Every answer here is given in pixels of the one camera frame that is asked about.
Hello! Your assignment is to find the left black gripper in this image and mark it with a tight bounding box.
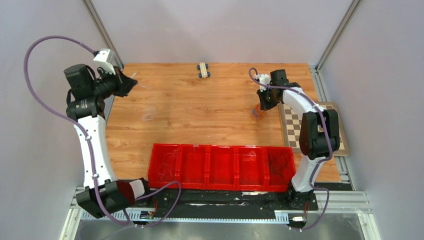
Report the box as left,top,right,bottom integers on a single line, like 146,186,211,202
90,65,138,100

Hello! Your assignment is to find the orange blue cable bundle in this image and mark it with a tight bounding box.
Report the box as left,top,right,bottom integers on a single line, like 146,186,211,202
251,103,268,121

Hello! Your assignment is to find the thin black cable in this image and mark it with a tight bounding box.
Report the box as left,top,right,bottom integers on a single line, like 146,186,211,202
268,154,292,181

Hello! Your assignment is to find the thin pink cable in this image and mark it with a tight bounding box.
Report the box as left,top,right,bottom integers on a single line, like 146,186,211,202
157,152,176,182

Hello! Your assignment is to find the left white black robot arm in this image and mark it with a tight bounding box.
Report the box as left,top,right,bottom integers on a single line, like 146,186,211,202
64,64,153,219

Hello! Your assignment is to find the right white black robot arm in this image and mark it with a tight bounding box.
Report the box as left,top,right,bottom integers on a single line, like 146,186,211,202
248,67,340,209

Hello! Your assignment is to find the wooden chessboard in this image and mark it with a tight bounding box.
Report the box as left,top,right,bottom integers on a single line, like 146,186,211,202
279,103,351,157

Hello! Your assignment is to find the red bin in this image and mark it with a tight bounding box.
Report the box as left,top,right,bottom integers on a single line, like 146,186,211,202
147,143,182,189
179,144,208,190
265,146,296,192
207,145,236,191
237,146,266,191

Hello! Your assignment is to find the red bin rightmost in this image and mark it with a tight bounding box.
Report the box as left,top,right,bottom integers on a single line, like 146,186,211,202
265,146,296,192

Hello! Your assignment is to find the white blue toy car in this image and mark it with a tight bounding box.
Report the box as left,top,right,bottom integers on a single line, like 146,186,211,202
197,62,211,79

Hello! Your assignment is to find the red bin middle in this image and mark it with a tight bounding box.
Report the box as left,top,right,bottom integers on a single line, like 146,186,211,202
207,145,236,191

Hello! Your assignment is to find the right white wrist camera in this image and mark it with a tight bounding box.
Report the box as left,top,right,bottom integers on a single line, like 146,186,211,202
255,73,271,92

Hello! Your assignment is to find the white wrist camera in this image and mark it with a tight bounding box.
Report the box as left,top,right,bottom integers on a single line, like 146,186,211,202
255,73,271,92
93,48,116,75

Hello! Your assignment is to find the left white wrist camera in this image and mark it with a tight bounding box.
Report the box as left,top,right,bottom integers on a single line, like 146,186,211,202
93,48,116,75

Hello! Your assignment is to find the left purple robot hose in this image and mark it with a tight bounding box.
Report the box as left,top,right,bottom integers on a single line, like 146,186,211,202
23,35,182,240

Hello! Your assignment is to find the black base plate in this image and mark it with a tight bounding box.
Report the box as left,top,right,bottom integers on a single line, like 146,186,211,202
134,184,318,220

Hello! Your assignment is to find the aluminium frame rail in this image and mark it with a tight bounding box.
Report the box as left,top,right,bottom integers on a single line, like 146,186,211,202
69,186,373,214

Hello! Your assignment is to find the white slotted cable duct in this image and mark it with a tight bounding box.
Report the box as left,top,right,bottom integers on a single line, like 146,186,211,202
80,210,290,223

